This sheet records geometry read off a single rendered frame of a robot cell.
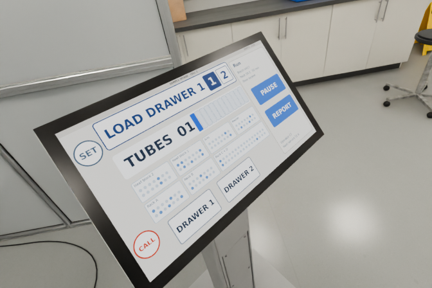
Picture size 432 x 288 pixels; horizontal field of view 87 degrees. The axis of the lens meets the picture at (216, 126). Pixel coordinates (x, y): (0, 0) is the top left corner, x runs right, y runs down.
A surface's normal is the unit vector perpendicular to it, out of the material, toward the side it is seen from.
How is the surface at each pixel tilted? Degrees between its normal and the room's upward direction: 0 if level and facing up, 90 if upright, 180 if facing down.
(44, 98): 90
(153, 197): 50
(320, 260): 0
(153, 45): 90
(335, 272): 1
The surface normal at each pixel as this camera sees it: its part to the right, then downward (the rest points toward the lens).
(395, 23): 0.11, 0.57
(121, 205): 0.41, -0.23
